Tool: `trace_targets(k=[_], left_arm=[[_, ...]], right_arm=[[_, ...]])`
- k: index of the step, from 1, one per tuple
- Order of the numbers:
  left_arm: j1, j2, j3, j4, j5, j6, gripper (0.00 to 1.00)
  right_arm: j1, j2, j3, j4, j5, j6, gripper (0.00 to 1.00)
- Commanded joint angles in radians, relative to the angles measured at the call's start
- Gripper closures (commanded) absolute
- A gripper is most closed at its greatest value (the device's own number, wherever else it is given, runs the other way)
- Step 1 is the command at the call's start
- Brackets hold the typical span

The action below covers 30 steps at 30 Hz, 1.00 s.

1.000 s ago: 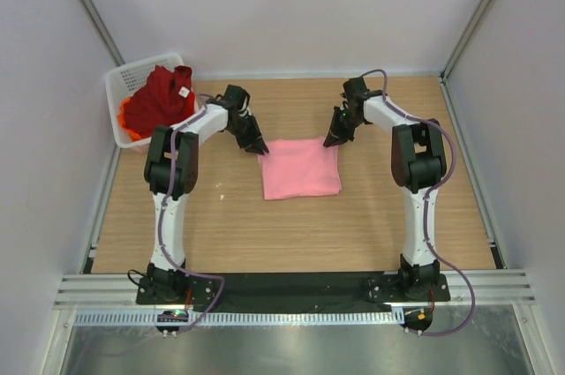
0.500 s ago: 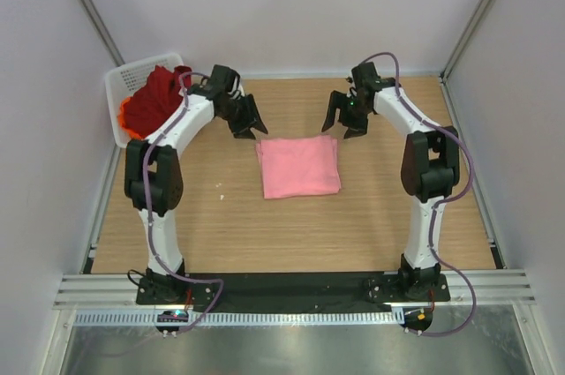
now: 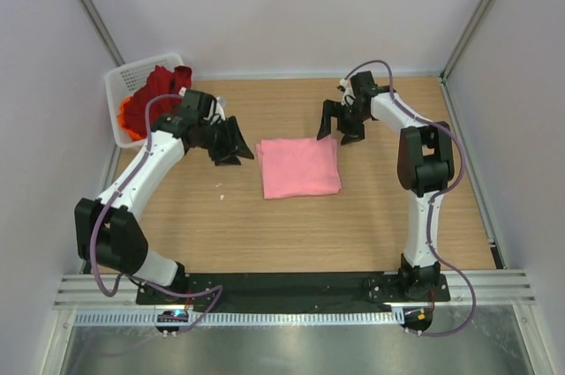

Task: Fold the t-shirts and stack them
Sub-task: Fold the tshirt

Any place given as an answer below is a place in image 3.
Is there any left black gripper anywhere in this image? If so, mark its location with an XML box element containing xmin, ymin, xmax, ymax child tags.
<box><xmin>198</xmin><ymin>116</ymin><xmax>253</xmax><ymax>167</ymax></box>

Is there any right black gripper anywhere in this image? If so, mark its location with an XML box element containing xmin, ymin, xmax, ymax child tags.
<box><xmin>317</xmin><ymin>100</ymin><xmax>369</xmax><ymax>146</ymax></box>

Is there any pink t shirt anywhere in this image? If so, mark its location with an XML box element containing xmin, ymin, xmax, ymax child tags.
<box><xmin>256</xmin><ymin>137</ymin><xmax>342</xmax><ymax>199</ymax></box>

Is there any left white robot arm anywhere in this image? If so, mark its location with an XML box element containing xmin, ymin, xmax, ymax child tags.
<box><xmin>74</xmin><ymin>89</ymin><xmax>254</xmax><ymax>304</ymax></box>

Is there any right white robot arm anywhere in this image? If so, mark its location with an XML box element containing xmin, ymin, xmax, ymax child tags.
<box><xmin>317</xmin><ymin>71</ymin><xmax>455</xmax><ymax>301</ymax></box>

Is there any dark red t shirt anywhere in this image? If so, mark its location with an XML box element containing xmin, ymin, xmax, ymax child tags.
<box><xmin>131</xmin><ymin>65</ymin><xmax>192</xmax><ymax>111</ymax></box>

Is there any orange t shirt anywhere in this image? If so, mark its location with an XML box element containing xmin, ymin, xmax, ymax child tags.
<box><xmin>117</xmin><ymin>96</ymin><xmax>147</xmax><ymax>141</ymax></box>

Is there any white plastic laundry basket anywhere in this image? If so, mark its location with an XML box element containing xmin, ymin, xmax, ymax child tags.
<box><xmin>105</xmin><ymin>53</ymin><xmax>186</xmax><ymax>148</ymax></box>

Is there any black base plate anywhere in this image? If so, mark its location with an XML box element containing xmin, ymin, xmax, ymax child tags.
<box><xmin>135</xmin><ymin>270</ymin><xmax>452</xmax><ymax>315</ymax></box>

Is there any white slotted cable duct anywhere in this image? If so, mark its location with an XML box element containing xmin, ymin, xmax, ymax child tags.
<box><xmin>73</xmin><ymin>308</ymin><xmax>404</xmax><ymax>328</ymax></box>

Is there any right aluminium frame post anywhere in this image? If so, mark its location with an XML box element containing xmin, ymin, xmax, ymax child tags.
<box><xmin>440</xmin><ymin>0</ymin><xmax>496</xmax><ymax>84</ymax></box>

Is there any aluminium frame post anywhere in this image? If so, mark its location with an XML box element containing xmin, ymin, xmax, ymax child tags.
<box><xmin>78</xmin><ymin>0</ymin><xmax>124</xmax><ymax>66</ymax></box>
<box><xmin>440</xmin><ymin>0</ymin><xmax>496</xmax><ymax>84</ymax></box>

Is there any left aluminium frame post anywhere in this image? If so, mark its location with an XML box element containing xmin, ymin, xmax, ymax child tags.
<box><xmin>78</xmin><ymin>0</ymin><xmax>124</xmax><ymax>66</ymax></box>

